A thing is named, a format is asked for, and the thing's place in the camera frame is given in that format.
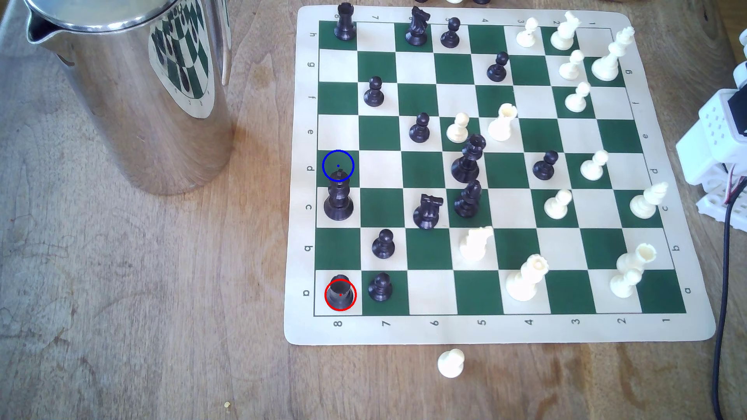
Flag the white bishop chess piece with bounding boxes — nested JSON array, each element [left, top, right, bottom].
[[630, 181, 670, 220]]

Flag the green cream chess board mat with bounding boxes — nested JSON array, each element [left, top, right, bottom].
[[284, 5, 717, 346]]

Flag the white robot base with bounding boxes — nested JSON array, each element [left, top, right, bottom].
[[676, 87, 747, 225]]

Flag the black rook chess piece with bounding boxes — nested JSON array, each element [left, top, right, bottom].
[[334, 2, 357, 42], [325, 274, 357, 312]]

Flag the white rook chess piece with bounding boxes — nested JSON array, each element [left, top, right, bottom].
[[617, 243, 657, 281], [487, 103, 518, 142]]

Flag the black knight chess piece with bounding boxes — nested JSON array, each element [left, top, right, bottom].
[[412, 194, 444, 230], [405, 6, 431, 47]]

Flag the white pawn chess piece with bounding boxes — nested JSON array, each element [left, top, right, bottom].
[[446, 112, 470, 144], [516, 17, 539, 49], [438, 349, 466, 379], [609, 268, 643, 299], [580, 150, 609, 182], [564, 82, 592, 113], [558, 49, 586, 81], [544, 189, 573, 221]]

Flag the white queen chess piece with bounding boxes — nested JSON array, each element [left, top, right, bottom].
[[505, 254, 550, 302]]

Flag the white king chess piece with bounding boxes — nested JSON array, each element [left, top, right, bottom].
[[591, 26, 636, 82]]

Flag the black bishop chess piece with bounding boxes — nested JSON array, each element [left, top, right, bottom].
[[453, 180, 483, 219]]

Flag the black pawn chess piece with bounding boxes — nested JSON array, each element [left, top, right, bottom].
[[409, 112, 431, 144], [372, 229, 396, 260], [363, 76, 386, 108], [487, 51, 510, 82], [368, 272, 393, 302], [532, 150, 559, 181], [440, 17, 462, 49]]

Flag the white knight chess piece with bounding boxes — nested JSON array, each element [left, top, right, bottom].
[[459, 226, 494, 262], [550, 12, 581, 51]]

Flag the red white base wires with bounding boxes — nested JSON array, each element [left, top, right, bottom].
[[724, 174, 747, 206]]

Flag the shiny steel pitcher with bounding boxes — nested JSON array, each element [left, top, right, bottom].
[[23, 0, 235, 196]]

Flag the black king chess piece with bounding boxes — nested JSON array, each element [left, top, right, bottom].
[[323, 170, 355, 221]]

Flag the black queen chess piece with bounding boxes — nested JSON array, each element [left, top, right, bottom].
[[451, 134, 487, 184]]

